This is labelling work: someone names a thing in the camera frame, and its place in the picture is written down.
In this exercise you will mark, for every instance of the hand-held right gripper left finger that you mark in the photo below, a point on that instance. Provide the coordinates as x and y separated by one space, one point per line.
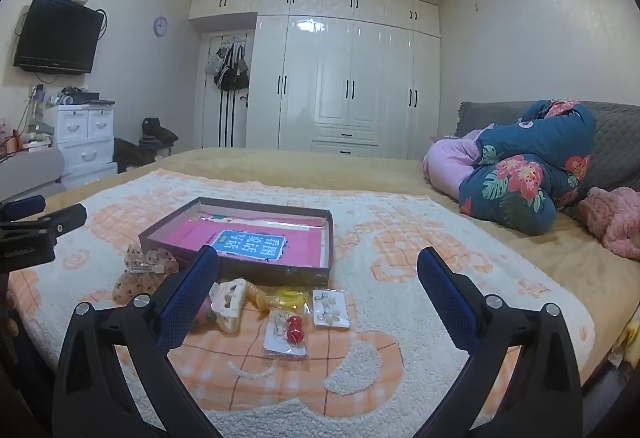
192 285

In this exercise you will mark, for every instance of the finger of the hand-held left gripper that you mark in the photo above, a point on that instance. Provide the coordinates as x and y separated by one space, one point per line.
25 208
65 220

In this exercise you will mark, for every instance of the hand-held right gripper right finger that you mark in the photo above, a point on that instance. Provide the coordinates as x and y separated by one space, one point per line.
445 293

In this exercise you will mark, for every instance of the white hair claw clip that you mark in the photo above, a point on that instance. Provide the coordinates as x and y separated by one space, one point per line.
227 305

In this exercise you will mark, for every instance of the red cherry earrings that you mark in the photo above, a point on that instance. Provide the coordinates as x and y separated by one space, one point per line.
292 333

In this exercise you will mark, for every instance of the shallow brown cardboard box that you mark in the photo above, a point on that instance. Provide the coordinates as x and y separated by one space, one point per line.
310 238

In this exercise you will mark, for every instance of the grey chair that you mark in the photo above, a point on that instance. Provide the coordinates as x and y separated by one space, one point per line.
30 170

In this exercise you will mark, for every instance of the pink book with blue label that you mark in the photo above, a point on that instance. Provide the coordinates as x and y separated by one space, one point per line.
200 233

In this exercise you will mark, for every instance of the white plastic drawer cabinet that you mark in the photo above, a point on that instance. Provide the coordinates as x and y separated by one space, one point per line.
82 138

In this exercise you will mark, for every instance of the cluttered side shelf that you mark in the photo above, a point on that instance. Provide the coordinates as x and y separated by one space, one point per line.
37 118

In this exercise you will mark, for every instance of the yellow hair accessory in bag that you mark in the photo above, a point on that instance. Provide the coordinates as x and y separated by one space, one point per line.
285 302

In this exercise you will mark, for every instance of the silver earrings packet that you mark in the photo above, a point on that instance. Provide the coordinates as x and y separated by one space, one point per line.
330 310

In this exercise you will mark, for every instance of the pile of dark clothes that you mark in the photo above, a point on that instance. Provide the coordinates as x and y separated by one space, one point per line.
150 133

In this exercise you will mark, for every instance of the blue floral quilt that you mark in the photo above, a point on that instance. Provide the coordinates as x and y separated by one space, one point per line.
520 178

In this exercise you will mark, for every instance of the bed with tan sheet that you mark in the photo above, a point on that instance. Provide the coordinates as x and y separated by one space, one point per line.
350 170

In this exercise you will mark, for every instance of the white door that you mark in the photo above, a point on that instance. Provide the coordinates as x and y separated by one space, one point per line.
202 118

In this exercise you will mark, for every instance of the pink knit blanket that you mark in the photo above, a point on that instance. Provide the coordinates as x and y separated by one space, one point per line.
612 218

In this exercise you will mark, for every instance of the bags hanging on door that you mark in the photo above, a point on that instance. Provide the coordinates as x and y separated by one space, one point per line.
230 70

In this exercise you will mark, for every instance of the grey quilted headboard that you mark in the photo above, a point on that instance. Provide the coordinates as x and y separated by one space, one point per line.
617 138

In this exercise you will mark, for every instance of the white glossy wardrobe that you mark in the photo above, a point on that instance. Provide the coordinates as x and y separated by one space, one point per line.
350 78

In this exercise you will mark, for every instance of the black wall television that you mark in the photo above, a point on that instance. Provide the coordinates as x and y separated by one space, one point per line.
57 35

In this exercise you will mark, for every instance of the round wall clock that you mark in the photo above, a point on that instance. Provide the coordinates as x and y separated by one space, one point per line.
160 26

